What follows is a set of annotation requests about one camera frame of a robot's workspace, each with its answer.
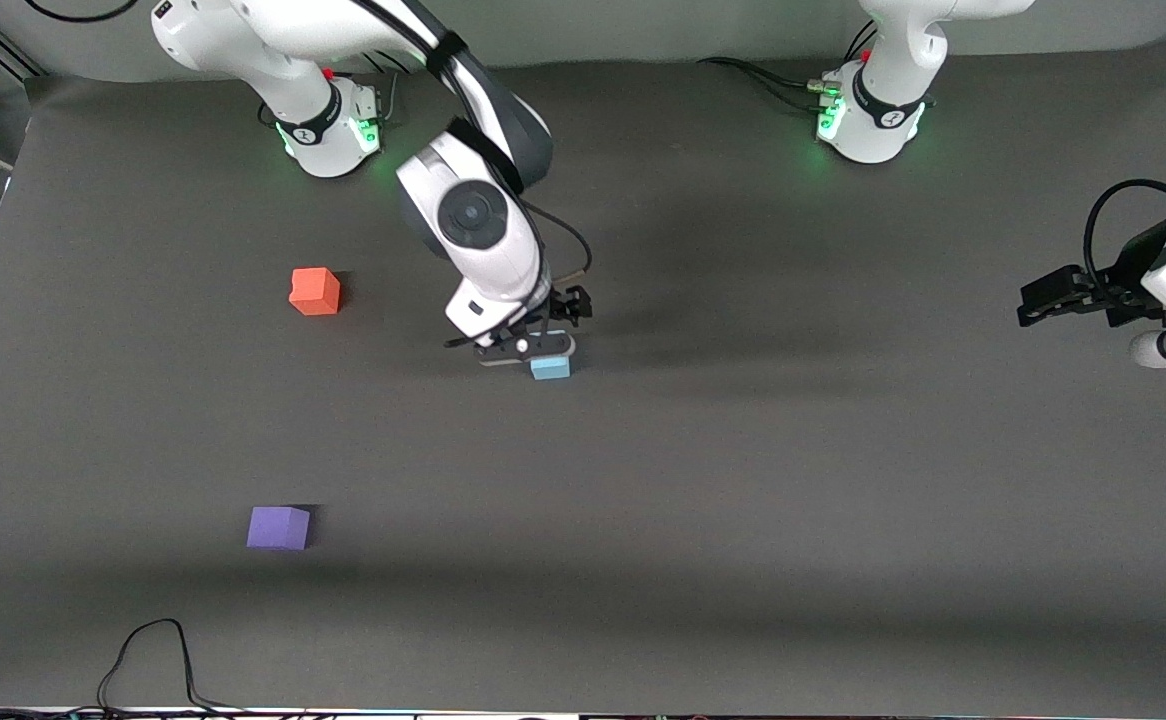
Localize black left arm base cables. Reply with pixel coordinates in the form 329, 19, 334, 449
698, 20, 880, 113

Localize black arm base cables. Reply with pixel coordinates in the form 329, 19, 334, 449
698, 20, 880, 113
323, 40, 416, 127

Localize dark grey table mat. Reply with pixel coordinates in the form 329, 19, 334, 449
0, 35, 1166, 714

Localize orange foam block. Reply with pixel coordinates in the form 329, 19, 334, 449
289, 267, 342, 317

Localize aluminium frame rail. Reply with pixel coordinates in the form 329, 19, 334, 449
0, 0, 44, 79

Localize black right arm base cables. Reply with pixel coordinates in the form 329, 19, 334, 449
323, 40, 416, 127

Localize purple foam block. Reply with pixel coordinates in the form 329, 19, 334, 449
246, 506, 311, 551

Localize thin black looped cable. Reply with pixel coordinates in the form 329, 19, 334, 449
98, 618, 244, 714

